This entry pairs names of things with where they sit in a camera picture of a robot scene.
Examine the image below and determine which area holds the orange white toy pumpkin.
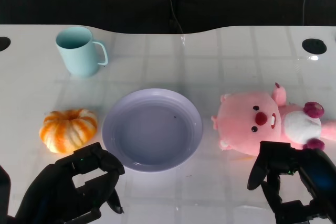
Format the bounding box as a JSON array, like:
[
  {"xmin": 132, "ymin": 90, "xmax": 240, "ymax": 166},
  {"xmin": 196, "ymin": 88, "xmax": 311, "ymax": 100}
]
[{"xmin": 39, "ymin": 109, "xmax": 98, "ymax": 154}]

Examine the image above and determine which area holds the light blue plastic mug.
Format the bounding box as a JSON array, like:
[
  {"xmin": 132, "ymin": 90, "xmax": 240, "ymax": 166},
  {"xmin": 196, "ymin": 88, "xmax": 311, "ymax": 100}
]
[{"xmin": 55, "ymin": 26, "xmax": 109, "ymax": 79}]

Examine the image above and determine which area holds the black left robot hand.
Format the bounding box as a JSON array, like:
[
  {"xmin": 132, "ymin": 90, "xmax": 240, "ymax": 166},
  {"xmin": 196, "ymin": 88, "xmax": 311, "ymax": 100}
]
[{"xmin": 14, "ymin": 142, "xmax": 126, "ymax": 224}]

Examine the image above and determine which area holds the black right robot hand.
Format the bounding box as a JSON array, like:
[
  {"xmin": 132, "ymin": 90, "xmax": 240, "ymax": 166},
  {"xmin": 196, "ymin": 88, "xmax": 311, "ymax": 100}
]
[{"xmin": 247, "ymin": 141, "xmax": 336, "ymax": 224}]

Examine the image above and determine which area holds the lavender round plate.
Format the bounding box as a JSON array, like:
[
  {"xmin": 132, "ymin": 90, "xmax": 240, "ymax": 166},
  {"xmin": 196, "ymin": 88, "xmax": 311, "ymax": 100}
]
[{"xmin": 101, "ymin": 88, "xmax": 204, "ymax": 173}]

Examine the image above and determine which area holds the black table grommet hole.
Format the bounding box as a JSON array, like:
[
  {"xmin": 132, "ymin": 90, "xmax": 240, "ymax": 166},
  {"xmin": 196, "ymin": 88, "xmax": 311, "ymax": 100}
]
[
  {"xmin": 301, "ymin": 38, "xmax": 328, "ymax": 54},
  {"xmin": 0, "ymin": 36, "xmax": 12, "ymax": 52}
]

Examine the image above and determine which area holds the pink plush beaver doll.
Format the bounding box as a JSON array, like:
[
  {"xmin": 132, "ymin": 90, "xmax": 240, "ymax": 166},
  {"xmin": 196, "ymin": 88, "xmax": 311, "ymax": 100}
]
[{"xmin": 211, "ymin": 82, "xmax": 336, "ymax": 156}]

